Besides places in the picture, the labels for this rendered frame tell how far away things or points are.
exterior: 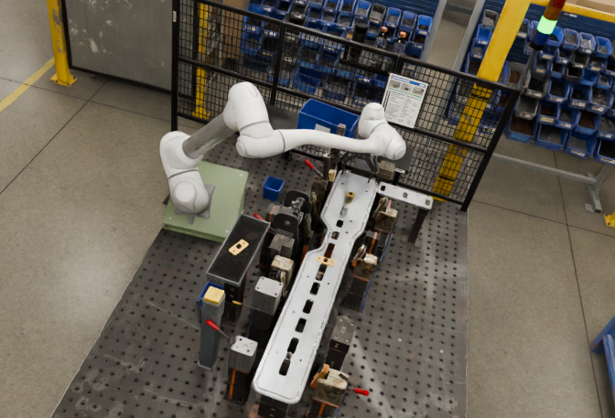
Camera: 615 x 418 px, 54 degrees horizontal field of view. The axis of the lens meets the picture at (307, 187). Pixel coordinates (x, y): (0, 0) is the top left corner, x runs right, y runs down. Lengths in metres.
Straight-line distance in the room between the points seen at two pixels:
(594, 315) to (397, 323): 1.94
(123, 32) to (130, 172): 1.15
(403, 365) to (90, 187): 2.60
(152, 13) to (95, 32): 0.56
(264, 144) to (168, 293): 0.89
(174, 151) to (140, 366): 0.97
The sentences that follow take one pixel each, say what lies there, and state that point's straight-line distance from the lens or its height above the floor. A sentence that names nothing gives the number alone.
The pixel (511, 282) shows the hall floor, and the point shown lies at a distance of 4.46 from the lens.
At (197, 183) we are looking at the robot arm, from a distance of 2.89.
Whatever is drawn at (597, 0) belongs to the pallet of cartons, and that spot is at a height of 1.35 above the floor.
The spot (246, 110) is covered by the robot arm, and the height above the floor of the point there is 1.60.
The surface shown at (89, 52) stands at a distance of 5.32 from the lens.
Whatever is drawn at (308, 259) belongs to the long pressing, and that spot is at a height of 1.00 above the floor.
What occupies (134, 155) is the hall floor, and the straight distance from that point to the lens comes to 4.73.
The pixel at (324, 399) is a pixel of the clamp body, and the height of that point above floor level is 0.96.
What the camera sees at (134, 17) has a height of 0.75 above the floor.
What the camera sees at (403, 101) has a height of 1.30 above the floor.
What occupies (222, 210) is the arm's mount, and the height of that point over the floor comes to 0.83.
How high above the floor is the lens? 2.98
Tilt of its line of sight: 41 degrees down
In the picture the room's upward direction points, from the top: 12 degrees clockwise
